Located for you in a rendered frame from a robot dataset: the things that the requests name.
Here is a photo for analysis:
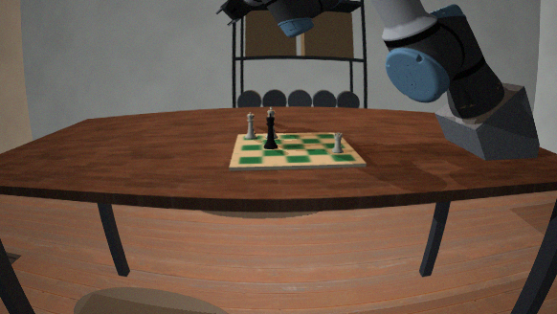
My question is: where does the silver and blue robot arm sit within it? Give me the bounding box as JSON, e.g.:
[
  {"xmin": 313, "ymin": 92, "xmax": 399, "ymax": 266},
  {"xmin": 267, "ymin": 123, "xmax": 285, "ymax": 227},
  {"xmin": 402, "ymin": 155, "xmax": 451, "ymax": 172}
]
[{"xmin": 254, "ymin": 0, "xmax": 504, "ymax": 119}]

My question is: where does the green and cream chessboard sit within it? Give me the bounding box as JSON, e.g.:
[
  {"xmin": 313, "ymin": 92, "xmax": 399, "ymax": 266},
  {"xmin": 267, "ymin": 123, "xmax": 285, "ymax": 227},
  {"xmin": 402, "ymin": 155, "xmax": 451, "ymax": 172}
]
[{"xmin": 229, "ymin": 133, "xmax": 367, "ymax": 170}]

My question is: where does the black chess piece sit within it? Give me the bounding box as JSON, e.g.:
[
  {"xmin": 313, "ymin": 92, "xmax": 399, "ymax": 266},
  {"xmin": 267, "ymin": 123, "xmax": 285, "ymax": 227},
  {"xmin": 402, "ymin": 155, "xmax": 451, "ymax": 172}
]
[{"xmin": 264, "ymin": 113, "xmax": 278, "ymax": 149}]

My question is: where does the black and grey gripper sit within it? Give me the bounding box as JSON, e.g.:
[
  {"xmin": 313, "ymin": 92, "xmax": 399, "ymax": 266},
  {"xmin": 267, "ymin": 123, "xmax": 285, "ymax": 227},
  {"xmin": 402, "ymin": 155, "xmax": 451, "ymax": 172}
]
[{"xmin": 216, "ymin": 0, "xmax": 263, "ymax": 26}]

